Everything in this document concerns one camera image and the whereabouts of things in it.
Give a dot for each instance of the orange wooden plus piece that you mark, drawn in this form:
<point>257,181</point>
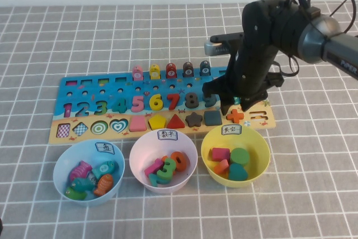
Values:
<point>236,117</point>

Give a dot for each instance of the dark teal wooden fish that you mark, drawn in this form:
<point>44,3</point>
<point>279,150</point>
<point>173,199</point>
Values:
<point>82,184</point>

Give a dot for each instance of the yellow wooden number six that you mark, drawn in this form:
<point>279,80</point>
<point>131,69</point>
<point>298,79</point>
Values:
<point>152,102</point>

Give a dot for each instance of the yellow plastic bowl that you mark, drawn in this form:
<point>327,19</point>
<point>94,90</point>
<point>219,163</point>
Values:
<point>257,155</point>

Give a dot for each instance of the paper label on pink bowl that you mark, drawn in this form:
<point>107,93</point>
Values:
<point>167,135</point>

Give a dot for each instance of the paper label on blue bowl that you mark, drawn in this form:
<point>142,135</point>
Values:
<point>104,148</point>

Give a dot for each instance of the red wooden number seven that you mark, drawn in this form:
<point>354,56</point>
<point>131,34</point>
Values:
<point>173,96</point>

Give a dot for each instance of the green wooden circle piece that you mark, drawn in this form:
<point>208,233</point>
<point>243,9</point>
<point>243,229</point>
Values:
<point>239,156</point>

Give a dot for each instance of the slate wooden square piece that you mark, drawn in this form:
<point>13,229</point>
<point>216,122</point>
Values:
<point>212,118</point>

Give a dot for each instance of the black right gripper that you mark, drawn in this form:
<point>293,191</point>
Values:
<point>251,71</point>

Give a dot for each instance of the slate wooden fish nine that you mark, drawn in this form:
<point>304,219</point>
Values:
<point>205,69</point>

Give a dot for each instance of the orange wooden fish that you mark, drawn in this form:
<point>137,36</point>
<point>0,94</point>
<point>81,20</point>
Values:
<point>104,185</point>

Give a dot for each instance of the teal wooden number piece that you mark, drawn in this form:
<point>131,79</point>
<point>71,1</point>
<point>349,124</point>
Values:
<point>153,180</point>

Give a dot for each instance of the light teal wooden fish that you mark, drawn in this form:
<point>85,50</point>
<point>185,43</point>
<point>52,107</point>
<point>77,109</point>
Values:
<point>104,169</point>

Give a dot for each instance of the light pink plastic bowl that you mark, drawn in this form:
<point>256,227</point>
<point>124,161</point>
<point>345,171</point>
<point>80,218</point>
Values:
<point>145,152</point>

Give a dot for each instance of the pink wooden trapezoid piece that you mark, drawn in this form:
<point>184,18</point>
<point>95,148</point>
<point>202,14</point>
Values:
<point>137,124</point>

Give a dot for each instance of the paper label on yellow bowl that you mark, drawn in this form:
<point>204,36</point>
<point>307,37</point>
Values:
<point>230,130</point>

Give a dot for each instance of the magenta wooden number one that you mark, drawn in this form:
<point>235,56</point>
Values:
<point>152,167</point>

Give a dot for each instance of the yellow wooden pentagon piece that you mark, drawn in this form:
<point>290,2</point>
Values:
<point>156,122</point>

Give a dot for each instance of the grey white grid tablecloth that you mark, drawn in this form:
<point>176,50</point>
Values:
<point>112,40</point>

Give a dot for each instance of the orange wooden number piece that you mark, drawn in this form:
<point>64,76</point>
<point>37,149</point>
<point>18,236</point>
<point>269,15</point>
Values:
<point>183,166</point>

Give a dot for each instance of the colourful wooden number puzzle board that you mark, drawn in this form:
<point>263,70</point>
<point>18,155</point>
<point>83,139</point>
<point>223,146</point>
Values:
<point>112,97</point>

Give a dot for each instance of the light blue plastic bowl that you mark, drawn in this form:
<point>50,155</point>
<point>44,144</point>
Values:
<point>64,166</point>

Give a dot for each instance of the pink wooden number five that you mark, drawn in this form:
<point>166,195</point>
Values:
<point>138,98</point>

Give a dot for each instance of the green wooden number three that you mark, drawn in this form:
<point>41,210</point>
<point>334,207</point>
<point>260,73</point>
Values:
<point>165,179</point>

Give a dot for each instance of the teal wooden heart piece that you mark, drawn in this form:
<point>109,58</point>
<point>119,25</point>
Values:
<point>237,173</point>

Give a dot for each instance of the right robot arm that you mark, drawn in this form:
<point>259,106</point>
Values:
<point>316,40</point>

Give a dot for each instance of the green wooden fish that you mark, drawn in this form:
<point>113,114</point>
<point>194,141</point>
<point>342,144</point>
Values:
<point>73,193</point>

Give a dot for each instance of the brown wooden fish eight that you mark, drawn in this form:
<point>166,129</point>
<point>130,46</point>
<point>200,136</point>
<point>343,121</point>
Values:
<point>188,70</point>

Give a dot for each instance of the pink wooden fish five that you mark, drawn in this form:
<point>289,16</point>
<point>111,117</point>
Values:
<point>137,74</point>

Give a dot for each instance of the red wooden triangle piece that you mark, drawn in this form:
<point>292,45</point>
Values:
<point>176,123</point>

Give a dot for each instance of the orange wooden diamond piece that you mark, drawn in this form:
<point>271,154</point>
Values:
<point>221,168</point>

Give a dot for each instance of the red wooden fish seven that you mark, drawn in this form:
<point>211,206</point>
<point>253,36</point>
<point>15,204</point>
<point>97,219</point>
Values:
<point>171,71</point>

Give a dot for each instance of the slate wooden number nine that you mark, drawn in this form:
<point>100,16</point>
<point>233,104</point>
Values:
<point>209,103</point>

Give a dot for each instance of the magenta wooden fish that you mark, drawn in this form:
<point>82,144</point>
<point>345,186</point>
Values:
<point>79,169</point>

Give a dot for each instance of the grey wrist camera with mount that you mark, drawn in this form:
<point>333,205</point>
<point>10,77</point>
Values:
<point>216,48</point>

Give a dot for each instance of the brown wooden number eight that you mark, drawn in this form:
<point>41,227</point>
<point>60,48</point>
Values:
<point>191,100</point>

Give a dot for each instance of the yellow wooden fish six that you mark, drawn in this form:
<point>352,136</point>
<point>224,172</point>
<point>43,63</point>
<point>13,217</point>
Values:
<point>154,72</point>

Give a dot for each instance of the brown wooden star piece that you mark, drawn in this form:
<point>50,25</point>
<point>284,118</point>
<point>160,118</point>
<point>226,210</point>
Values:
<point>193,120</point>

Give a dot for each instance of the magenta wooden rectangle piece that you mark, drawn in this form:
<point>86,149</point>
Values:
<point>219,154</point>

